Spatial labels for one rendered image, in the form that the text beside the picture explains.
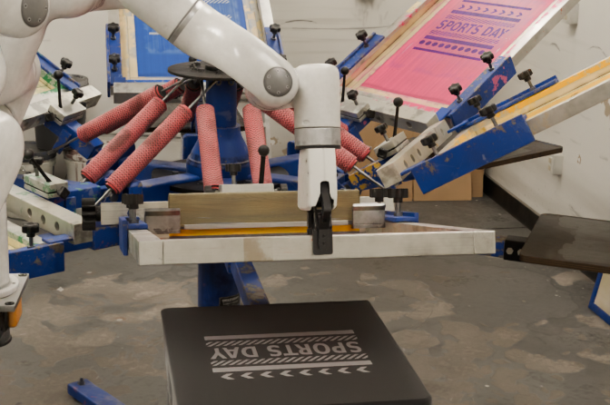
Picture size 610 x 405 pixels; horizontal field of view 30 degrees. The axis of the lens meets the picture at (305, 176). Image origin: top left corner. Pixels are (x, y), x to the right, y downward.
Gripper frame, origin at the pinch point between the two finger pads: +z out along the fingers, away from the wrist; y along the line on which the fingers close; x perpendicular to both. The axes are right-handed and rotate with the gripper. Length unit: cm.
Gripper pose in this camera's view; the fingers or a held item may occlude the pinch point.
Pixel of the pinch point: (319, 242)
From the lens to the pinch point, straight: 184.6
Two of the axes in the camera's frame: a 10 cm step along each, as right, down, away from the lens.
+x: 9.8, -0.2, 1.9
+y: 1.9, -0.1, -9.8
